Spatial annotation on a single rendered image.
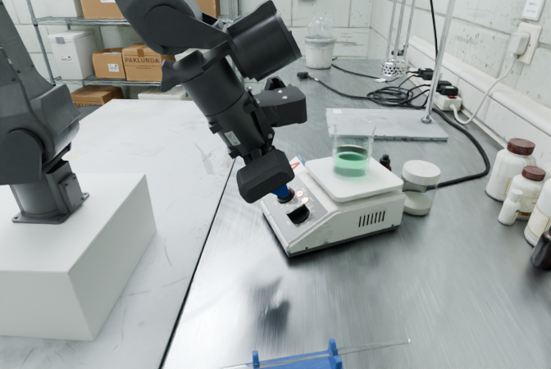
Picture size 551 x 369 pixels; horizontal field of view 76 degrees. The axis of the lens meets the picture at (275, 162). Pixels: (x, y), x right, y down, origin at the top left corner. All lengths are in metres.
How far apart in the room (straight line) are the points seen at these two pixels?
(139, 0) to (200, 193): 0.41
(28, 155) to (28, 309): 0.17
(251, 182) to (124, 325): 0.24
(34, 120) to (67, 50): 2.64
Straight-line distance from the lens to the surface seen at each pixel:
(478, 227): 0.68
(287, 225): 0.53
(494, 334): 0.52
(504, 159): 0.74
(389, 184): 0.56
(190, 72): 0.38
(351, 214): 0.53
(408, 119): 1.06
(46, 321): 0.49
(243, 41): 0.37
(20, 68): 0.45
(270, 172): 0.36
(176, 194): 0.69
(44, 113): 0.43
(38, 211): 0.50
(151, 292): 0.52
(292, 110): 0.42
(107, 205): 0.50
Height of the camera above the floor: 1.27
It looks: 28 degrees down
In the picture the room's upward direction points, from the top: straight up
